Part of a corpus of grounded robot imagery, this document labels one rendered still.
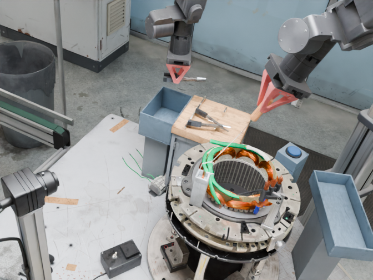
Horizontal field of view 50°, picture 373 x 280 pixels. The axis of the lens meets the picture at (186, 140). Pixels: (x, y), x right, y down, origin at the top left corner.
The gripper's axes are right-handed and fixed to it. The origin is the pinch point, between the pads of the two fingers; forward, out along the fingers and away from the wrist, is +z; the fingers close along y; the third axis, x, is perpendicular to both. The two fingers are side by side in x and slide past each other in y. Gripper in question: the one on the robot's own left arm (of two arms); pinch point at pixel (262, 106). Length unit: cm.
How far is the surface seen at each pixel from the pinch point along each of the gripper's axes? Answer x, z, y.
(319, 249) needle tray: 35.5, 27.5, 12.8
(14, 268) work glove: -32, 69, 3
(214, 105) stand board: 13.8, 26.5, -34.9
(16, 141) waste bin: -26, 157, -125
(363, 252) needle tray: 34.7, 15.7, 20.3
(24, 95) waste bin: -31, 119, -125
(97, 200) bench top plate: -11, 65, -20
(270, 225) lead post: 10.6, 18.7, 15.0
